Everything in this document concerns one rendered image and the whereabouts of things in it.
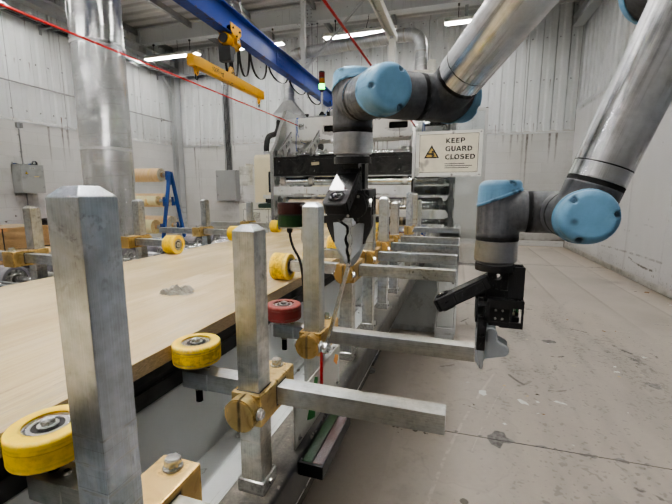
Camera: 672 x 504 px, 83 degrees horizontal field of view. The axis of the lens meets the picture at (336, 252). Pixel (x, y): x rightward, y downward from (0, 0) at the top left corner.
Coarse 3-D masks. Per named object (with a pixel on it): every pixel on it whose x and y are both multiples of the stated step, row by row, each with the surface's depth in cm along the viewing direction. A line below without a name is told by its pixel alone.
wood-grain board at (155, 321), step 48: (288, 240) 209; (0, 288) 104; (48, 288) 104; (144, 288) 104; (288, 288) 110; (0, 336) 69; (48, 336) 69; (144, 336) 69; (0, 384) 52; (48, 384) 52; (0, 432) 42
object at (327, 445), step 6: (336, 420) 78; (342, 420) 78; (336, 426) 76; (342, 426) 76; (330, 432) 74; (336, 432) 74; (330, 438) 72; (324, 444) 70; (330, 444) 70; (324, 450) 68; (318, 456) 67; (324, 456) 67; (318, 462) 65
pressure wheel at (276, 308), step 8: (272, 304) 87; (280, 304) 87; (288, 304) 88; (296, 304) 87; (272, 312) 85; (280, 312) 84; (288, 312) 84; (296, 312) 86; (272, 320) 85; (280, 320) 84; (288, 320) 85; (296, 320) 86
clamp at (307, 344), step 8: (328, 320) 87; (336, 320) 88; (328, 328) 83; (304, 336) 78; (312, 336) 78; (320, 336) 79; (296, 344) 79; (304, 344) 78; (312, 344) 77; (304, 352) 78; (312, 352) 78
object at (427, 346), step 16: (288, 336) 87; (336, 336) 83; (352, 336) 82; (368, 336) 81; (384, 336) 80; (400, 336) 80; (416, 336) 80; (400, 352) 79; (416, 352) 78; (432, 352) 77; (448, 352) 76; (464, 352) 75
